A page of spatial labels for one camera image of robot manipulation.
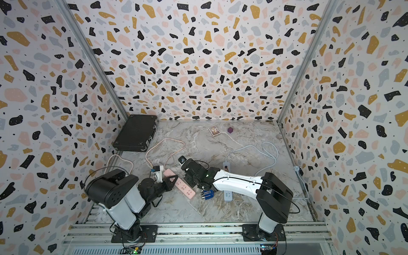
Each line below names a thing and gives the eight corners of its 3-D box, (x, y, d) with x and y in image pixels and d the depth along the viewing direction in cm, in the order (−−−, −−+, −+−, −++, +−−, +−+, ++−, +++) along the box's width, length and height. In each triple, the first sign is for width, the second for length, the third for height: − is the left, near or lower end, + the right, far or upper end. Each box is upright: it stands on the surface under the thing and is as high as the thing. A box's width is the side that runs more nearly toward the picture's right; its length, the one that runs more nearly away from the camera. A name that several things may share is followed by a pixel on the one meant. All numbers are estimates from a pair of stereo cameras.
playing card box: (213, 136, 116) (213, 134, 114) (208, 129, 120) (208, 127, 118) (219, 133, 118) (219, 131, 116) (214, 127, 122) (214, 124, 120)
